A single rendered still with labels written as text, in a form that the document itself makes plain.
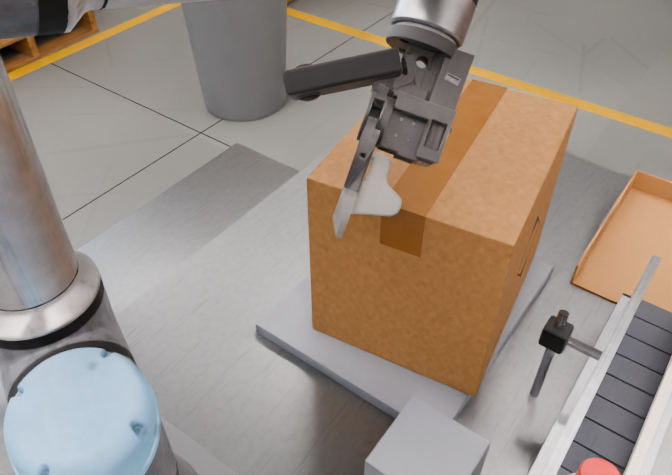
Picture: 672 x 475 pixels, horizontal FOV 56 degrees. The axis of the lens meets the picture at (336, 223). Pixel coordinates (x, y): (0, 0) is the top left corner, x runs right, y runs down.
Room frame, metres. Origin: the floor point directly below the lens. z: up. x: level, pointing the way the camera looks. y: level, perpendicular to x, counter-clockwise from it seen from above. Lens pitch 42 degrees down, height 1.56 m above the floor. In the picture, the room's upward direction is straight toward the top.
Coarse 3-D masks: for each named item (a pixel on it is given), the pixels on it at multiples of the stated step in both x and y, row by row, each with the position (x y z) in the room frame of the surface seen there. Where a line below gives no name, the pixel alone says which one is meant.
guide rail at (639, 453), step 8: (664, 376) 0.44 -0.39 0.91; (664, 384) 0.43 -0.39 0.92; (664, 392) 0.42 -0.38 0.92; (656, 400) 0.41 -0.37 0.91; (664, 400) 0.41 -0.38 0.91; (656, 408) 0.40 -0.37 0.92; (664, 408) 0.40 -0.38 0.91; (648, 416) 0.39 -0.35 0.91; (656, 416) 0.39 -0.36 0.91; (648, 424) 0.38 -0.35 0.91; (656, 424) 0.38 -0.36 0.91; (640, 432) 0.38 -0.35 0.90; (648, 432) 0.37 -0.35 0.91; (640, 440) 0.36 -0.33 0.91; (648, 440) 0.36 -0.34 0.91; (640, 448) 0.35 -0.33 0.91; (648, 448) 0.35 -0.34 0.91; (632, 456) 0.34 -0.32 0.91; (640, 456) 0.34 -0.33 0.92; (632, 464) 0.33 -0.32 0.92; (640, 464) 0.33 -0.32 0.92; (624, 472) 0.33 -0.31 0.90; (632, 472) 0.32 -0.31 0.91
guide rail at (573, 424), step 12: (648, 264) 0.58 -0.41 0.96; (648, 276) 0.56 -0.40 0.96; (636, 288) 0.54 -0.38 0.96; (636, 300) 0.52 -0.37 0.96; (624, 312) 0.50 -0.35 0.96; (624, 324) 0.48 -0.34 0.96; (612, 336) 0.46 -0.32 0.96; (612, 348) 0.45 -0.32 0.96; (600, 360) 0.43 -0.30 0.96; (600, 372) 0.41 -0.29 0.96; (588, 384) 0.40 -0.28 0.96; (588, 396) 0.38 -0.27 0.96; (576, 408) 0.37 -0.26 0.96; (576, 420) 0.35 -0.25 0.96; (564, 432) 0.34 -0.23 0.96; (576, 432) 0.34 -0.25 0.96; (564, 444) 0.33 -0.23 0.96; (552, 456) 0.31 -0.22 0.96; (564, 456) 0.32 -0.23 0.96; (552, 468) 0.30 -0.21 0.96
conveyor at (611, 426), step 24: (648, 312) 0.57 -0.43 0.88; (624, 336) 0.53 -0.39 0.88; (648, 336) 0.53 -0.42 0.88; (624, 360) 0.49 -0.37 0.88; (648, 360) 0.49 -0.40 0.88; (600, 384) 0.45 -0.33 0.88; (624, 384) 0.45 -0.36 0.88; (648, 384) 0.45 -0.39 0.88; (600, 408) 0.42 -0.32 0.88; (624, 408) 0.42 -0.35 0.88; (648, 408) 0.42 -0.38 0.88; (600, 432) 0.39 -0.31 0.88; (624, 432) 0.39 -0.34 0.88; (576, 456) 0.36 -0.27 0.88; (600, 456) 0.36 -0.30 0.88; (624, 456) 0.36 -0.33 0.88
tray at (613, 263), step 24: (624, 192) 0.85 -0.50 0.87; (648, 192) 0.89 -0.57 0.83; (624, 216) 0.82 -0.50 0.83; (648, 216) 0.82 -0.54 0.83; (600, 240) 0.76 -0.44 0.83; (624, 240) 0.76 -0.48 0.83; (648, 240) 0.76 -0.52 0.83; (600, 264) 0.71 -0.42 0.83; (624, 264) 0.71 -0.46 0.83; (600, 288) 0.66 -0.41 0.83; (624, 288) 0.66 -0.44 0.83; (648, 288) 0.66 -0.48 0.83
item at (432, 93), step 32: (416, 32) 0.56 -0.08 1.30; (416, 64) 0.56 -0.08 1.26; (448, 64) 0.55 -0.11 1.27; (384, 96) 0.52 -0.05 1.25; (416, 96) 0.54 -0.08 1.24; (448, 96) 0.53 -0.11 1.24; (384, 128) 0.50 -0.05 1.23; (416, 128) 0.51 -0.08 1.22; (448, 128) 0.50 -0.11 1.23; (416, 160) 0.49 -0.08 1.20
